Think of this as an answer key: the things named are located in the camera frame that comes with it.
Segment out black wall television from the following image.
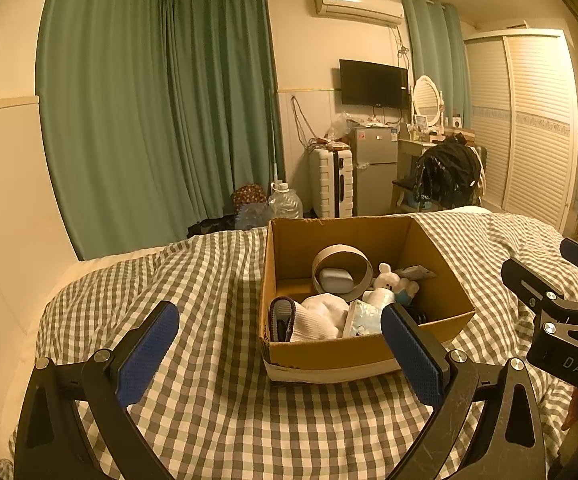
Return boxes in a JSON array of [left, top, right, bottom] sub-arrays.
[[339, 59, 410, 109]]

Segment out grey packet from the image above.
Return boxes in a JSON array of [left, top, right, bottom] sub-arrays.
[[396, 266, 438, 282]]

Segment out white sock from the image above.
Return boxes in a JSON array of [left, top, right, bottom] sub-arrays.
[[268, 294, 352, 344]]

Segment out blue tissue packet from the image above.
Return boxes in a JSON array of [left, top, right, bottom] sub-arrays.
[[341, 300, 387, 338]]

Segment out cardboard tape ring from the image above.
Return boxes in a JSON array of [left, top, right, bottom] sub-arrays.
[[311, 244, 374, 295]]

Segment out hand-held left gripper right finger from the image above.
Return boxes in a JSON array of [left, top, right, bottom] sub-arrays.
[[380, 302, 547, 480]]

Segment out wall cables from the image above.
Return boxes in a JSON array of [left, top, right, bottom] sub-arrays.
[[290, 95, 316, 147]]

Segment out white dressing table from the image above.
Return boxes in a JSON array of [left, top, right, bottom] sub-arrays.
[[391, 137, 440, 213]]

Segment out white plush toy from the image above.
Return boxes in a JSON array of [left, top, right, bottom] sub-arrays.
[[373, 262, 420, 306]]

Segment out cardboard box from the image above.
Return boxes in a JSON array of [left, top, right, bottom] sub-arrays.
[[259, 215, 476, 385]]

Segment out white air conditioner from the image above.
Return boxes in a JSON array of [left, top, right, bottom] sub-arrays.
[[313, 0, 404, 27]]

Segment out grey earbuds case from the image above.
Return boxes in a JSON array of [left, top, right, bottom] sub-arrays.
[[317, 267, 354, 292]]

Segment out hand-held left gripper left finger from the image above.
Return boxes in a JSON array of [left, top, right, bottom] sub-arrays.
[[14, 301, 180, 480]]

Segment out white louvred wardrobe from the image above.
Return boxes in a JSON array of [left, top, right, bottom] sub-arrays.
[[464, 30, 578, 233]]

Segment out clear plastic bag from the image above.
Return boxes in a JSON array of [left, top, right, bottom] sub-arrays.
[[326, 112, 352, 141]]

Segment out dark green curtain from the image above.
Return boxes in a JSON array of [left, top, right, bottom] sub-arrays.
[[165, 0, 287, 241], [36, 0, 176, 261]]

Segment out clear water jug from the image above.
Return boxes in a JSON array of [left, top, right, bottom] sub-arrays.
[[268, 182, 304, 220]]

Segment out small silver fridge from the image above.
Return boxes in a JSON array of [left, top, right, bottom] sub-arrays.
[[351, 126, 398, 217]]

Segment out light green curtain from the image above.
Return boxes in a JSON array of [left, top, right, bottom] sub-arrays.
[[401, 0, 472, 133]]

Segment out patterned bag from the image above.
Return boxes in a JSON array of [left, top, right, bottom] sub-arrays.
[[231, 185, 266, 208]]

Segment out white oval mirror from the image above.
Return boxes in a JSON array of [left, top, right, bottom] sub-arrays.
[[411, 75, 444, 128]]

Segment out white pole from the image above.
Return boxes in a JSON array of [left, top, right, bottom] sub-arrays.
[[271, 120, 280, 184]]

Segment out white suitcase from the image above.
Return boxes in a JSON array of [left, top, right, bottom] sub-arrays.
[[309, 146, 356, 218]]

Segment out bluish water jug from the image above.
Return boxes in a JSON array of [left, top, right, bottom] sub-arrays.
[[235, 202, 274, 231]]

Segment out black bag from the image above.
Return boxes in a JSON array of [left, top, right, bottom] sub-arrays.
[[187, 216, 240, 239]]

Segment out black clothing on chair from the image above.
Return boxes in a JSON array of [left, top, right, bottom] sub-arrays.
[[414, 135, 484, 210]]

